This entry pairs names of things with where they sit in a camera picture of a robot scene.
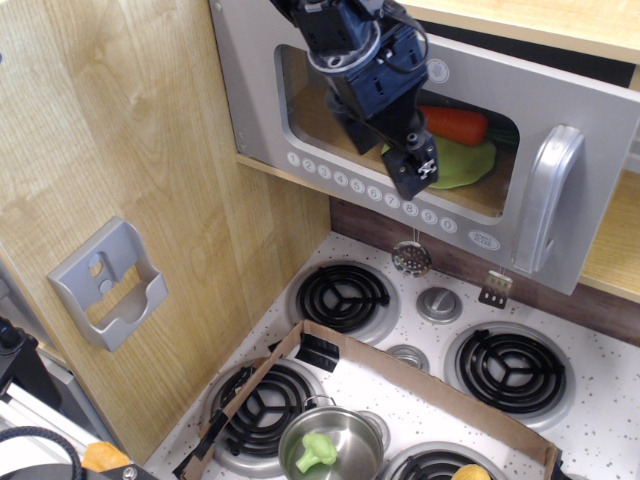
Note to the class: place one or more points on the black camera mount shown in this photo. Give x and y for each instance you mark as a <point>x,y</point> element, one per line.
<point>22,366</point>

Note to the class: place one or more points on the grey toy microwave door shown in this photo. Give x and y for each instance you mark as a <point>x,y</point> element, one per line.
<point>509,160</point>

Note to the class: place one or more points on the hanging toy spatula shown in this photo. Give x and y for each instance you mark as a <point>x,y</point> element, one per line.
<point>495,290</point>

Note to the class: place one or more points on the orange toy food piece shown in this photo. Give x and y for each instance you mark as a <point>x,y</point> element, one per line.
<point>103,456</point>

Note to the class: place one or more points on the stove burner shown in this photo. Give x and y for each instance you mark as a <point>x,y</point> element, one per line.
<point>436,460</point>
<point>515,369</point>
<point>248,444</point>
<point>347,296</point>

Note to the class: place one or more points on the stainless steel pot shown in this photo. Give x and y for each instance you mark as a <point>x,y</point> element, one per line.
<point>334,442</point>

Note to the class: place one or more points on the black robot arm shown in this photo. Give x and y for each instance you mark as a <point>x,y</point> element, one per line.
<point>374,57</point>

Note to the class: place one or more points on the brown cardboard barrier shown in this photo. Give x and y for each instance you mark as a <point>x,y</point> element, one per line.
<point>426,387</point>

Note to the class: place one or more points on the front left stove burner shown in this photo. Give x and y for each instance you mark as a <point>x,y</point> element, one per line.
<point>248,444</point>

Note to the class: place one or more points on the orange toy carrot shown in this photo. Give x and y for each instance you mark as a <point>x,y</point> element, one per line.
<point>466,127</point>

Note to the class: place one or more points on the yellow toy fruit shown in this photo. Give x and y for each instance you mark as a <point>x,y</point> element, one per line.
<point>471,472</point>

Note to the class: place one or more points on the hanging toy skimmer spoon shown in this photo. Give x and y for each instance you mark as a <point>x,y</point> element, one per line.
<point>410,257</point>

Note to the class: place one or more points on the green toy plate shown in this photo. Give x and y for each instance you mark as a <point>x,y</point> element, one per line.
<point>461,165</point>

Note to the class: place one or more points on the small round stove knob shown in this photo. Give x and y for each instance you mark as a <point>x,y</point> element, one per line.
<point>410,355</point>

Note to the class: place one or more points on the green toy broccoli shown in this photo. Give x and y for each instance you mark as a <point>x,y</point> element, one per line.
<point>319,449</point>

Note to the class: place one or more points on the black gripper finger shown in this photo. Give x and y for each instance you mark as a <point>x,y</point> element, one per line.
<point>361,136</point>
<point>414,166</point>

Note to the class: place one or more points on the black binder clip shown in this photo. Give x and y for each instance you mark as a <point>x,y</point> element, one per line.
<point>318,352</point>

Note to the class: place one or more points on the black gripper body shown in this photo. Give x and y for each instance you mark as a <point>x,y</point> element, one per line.
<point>393,123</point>

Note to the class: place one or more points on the back left stove burner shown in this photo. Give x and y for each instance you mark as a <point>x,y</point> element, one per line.
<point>347,296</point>

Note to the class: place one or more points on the grey wall phone holder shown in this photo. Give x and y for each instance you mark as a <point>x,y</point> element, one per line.
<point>100,264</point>

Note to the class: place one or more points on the grey stove knob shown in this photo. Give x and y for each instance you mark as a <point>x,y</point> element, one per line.
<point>439,305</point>

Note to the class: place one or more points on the back right stove burner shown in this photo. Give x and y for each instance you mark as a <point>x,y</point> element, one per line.
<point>515,369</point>

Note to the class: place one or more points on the front right stove burner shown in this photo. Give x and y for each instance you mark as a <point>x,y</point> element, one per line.
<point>436,460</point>

